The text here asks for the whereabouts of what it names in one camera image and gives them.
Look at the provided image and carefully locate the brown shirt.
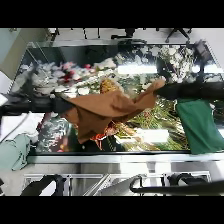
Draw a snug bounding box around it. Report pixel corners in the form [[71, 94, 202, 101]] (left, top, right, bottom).
[[61, 78, 167, 145]]

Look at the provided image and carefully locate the dark green garment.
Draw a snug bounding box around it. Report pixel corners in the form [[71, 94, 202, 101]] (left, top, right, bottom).
[[175, 97, 224, 155]]

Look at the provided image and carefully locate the white garment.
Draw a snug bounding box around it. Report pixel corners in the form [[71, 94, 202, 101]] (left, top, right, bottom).
[[0, 112, 45, 144]]

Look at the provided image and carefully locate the black office chair base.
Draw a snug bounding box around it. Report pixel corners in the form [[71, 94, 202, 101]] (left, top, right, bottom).
[[165, 27, 192, 44]]

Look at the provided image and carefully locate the pale green garment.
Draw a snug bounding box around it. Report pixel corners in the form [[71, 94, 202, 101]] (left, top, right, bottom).
[[0, 133, 32, 172]]

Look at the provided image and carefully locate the silver frame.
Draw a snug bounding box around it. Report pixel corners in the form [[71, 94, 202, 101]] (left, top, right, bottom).
[[22, 152, 224, 197]]

